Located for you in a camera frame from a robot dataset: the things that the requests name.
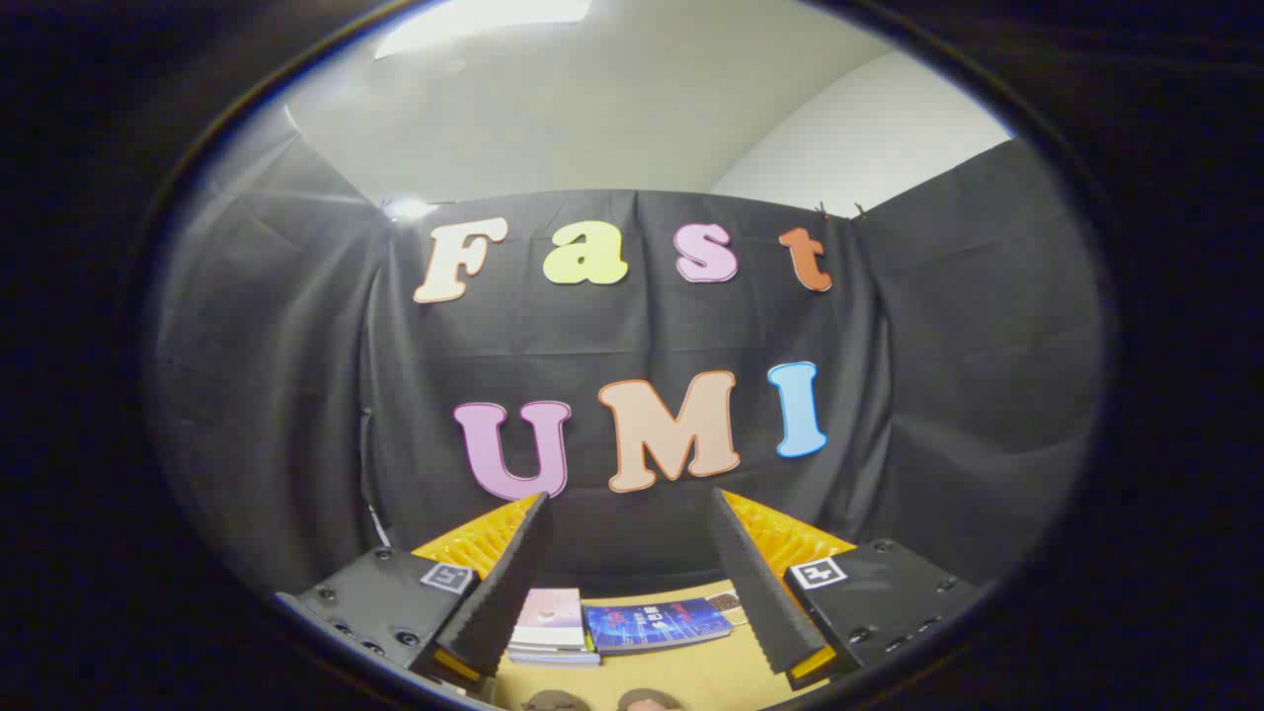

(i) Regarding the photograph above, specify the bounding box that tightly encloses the blue cover book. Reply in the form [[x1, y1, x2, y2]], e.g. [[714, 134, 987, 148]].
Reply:
[[583, 597, 734, 656]]

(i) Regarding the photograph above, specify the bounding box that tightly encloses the pink cover book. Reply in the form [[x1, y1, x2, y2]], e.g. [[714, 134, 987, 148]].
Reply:
[[513, 589, 586, 650]]

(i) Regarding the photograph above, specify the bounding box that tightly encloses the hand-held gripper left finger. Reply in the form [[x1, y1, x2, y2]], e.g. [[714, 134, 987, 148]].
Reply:
[[275, 491, 554, 692]]

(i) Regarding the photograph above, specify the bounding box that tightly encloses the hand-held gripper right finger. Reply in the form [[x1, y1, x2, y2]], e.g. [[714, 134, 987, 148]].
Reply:
[[709, 488, 979, 692]]

